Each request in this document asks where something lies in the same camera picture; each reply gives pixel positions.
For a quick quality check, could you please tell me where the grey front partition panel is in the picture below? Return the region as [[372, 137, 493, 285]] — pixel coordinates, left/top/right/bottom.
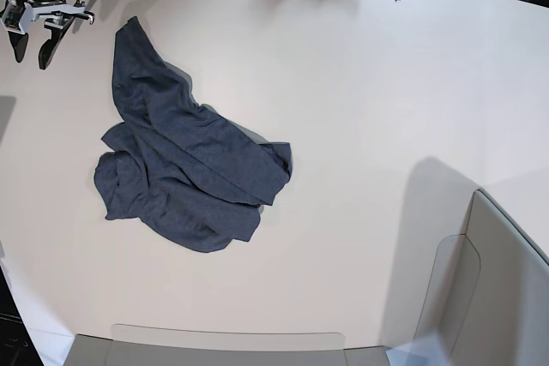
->
[[64, 324, 390, 365]]

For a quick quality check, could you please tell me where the grey right side partition panel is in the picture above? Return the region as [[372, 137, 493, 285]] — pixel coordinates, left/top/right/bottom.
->
[[413, 189, 549, 366]]

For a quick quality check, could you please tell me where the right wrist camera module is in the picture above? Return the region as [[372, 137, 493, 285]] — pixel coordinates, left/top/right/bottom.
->
[[2, 5, 25, 34]]

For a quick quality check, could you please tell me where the grey partition panel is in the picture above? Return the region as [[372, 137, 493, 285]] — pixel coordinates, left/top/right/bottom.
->
[[413, 189, 549, 366], [64, 324, 390, 365]]

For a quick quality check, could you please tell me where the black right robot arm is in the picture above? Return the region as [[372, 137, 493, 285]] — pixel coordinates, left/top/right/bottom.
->
[[1, 0, 95, 70]]

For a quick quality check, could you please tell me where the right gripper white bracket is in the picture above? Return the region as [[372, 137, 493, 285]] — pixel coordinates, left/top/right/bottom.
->
[[1, 0, 94, 69]]

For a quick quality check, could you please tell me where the clear acrylic right panel bracket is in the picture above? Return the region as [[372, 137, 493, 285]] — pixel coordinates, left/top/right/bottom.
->
[[414, 235, 481, 347]]

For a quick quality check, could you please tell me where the dark blue t-shirt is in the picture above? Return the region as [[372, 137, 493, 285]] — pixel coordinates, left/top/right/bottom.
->
[[94, 18, 293, 253]]

